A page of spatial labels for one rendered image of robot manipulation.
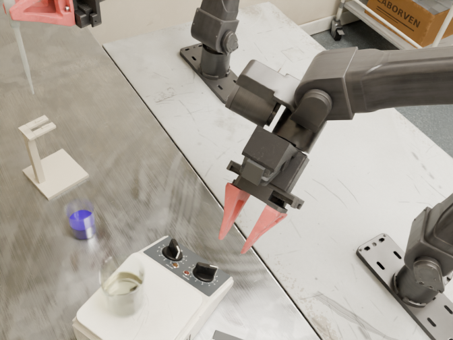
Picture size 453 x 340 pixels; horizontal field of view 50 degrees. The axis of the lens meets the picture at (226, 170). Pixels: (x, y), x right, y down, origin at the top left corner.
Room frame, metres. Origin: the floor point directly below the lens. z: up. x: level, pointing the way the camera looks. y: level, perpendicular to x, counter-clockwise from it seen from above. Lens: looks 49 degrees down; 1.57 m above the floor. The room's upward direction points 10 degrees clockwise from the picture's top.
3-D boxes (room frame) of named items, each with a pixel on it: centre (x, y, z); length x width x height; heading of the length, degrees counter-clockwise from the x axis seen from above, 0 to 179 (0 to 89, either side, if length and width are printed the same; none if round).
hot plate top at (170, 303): (0.26, 0.08, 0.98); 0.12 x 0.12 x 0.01; 64
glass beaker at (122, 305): (0.26, 0.10, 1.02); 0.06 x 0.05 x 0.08; 155
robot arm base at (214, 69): (0.86, 0.06, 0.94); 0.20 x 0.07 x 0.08; 40
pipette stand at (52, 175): (0.51, 0.29, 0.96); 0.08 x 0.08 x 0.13; 53
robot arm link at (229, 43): (0.85, 0.06, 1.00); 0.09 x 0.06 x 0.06; 60
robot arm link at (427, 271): (0.40, -0.31, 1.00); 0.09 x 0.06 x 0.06; 163
